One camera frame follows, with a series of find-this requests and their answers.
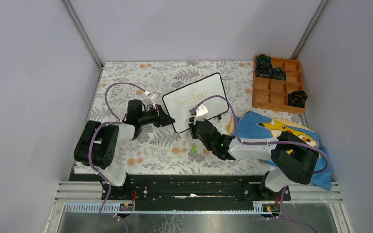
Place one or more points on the black object tray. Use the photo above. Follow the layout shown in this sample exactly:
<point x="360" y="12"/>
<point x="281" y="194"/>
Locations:
<point x="297" y="99"/>
<point x="264" y="70"/>
<point x="278" y="74"/>
<point x="263" y="59"/>

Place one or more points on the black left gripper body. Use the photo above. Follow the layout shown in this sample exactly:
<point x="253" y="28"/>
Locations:
<point x="154" y="116"/>

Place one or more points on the right aluminium frame post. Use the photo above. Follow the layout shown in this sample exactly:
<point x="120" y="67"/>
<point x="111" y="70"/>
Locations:
<point x="310" y="27"/>

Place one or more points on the small black-framed whiteboard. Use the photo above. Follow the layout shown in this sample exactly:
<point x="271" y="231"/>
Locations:
<point x="179" y="102"/>

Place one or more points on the black object tray top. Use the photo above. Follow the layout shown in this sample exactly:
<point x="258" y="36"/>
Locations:
<point x="263" y="59"/>

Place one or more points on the black object tray middle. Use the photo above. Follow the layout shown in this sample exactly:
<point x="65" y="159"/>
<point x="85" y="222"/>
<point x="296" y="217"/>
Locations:
<point x="278" y="74"/>

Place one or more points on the black object tray right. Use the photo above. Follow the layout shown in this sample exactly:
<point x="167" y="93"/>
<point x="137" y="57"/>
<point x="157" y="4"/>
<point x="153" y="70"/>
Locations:
<point x="297" y="99"/>

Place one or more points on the left aluminium frame post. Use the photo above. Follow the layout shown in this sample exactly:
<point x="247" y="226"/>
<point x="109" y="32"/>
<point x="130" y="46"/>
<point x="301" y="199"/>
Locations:
<point x="82" y="32"/>

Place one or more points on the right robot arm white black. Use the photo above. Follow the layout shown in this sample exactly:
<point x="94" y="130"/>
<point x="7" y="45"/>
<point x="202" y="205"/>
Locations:
<point x="295" y="160"/>

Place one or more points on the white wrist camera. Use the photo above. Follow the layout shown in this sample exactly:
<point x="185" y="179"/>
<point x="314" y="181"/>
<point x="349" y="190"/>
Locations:
<point x="199" y="112"/>
<point x="153" y="96"/>

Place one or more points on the aluminium frame post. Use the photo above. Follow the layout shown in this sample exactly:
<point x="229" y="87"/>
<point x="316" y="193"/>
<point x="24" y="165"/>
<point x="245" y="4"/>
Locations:
<point x="310" y="27"/>
<point x="82" y="32"/>

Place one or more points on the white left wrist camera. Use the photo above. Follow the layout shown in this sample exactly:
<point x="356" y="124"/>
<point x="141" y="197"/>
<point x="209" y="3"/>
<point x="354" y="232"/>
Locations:
<point x="153" y="96"/>

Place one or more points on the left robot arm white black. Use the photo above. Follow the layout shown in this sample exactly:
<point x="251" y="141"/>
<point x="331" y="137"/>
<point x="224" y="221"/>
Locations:
<point x="97" y="143"/>

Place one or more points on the orange wooden compartment tray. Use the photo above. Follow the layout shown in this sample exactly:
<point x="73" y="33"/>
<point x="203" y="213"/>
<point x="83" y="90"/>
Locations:
<point x="272" y="94"/>

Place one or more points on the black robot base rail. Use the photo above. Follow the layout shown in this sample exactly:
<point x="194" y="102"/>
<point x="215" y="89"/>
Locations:
<point x="193" y="192"/>

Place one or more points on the blue yellow cartoon cloth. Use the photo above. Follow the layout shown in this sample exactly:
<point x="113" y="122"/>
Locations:
<point x="256" y="126"/>

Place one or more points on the green marker cap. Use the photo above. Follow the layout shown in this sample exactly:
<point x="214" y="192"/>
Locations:
<point x="193" y="148"/>

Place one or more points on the floral patterned table mat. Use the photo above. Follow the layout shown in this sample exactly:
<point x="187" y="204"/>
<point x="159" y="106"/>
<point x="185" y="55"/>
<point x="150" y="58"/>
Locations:
<point x="162" y="150"/>

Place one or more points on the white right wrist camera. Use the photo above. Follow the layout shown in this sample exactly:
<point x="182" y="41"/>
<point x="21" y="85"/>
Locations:
<point x="199" y="112"/>

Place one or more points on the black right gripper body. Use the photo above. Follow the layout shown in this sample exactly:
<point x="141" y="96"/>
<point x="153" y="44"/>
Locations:
<point x="193" y="124"/>

